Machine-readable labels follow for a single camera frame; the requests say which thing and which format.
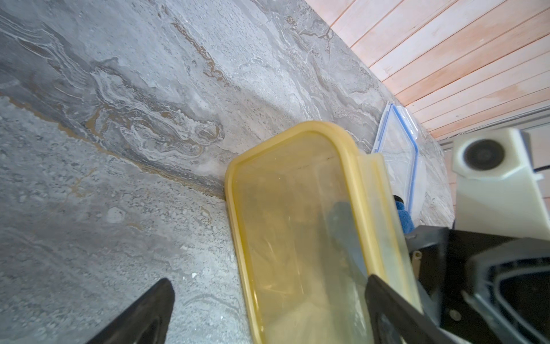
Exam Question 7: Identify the yellow lunch box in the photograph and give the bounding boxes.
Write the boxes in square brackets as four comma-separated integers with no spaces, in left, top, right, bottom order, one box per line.
[225,121,421,343]

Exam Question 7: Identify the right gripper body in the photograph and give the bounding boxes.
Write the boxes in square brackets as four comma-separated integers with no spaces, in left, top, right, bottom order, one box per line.
[405,226,549,343]

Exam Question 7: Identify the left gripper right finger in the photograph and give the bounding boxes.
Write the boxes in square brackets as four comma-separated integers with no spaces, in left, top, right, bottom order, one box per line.
[365,275,454,343]

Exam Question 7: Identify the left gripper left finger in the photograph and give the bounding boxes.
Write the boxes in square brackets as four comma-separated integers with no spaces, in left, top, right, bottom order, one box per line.
[89,278,175,344]

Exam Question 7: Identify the blue cloth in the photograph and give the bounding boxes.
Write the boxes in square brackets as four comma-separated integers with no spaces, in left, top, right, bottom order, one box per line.
[393,195,415,235]

